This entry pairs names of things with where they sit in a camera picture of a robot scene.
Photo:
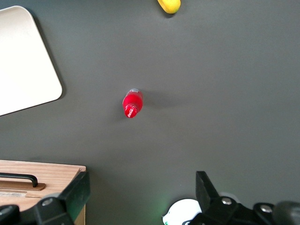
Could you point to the white round cup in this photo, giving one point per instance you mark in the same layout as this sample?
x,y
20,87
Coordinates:
x,y
182,209

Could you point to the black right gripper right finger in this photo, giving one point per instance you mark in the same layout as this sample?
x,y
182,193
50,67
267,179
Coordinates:
x,y
211,201

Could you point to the beige rounded tray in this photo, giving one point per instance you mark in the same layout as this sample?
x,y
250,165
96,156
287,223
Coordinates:
x,y
23,61

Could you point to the yellow banana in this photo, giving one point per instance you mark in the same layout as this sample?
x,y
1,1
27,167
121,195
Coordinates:
x,y
170,5

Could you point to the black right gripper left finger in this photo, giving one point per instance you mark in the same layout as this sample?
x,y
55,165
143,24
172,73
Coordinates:
x,y
70,199

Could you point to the red coke bottle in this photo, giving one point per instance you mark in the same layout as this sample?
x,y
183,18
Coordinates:
x,y
132,103

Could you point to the light wooden box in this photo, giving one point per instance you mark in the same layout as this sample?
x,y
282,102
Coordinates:
x,y
56,175

